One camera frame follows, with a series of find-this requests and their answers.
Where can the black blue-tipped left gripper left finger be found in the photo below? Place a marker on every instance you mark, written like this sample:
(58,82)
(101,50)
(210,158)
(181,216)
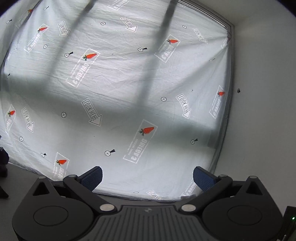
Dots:
(72,194)

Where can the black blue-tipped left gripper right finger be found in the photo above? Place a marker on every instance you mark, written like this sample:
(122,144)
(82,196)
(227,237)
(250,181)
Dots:
(223,194)

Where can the pile of dark clothes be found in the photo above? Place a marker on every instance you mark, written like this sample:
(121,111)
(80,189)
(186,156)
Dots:
(4,160)

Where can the black device with green light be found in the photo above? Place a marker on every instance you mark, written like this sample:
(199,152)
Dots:
(288,225)

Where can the white carrot-print curtain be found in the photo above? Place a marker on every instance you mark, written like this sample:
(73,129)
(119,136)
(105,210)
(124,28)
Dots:
(139,88)

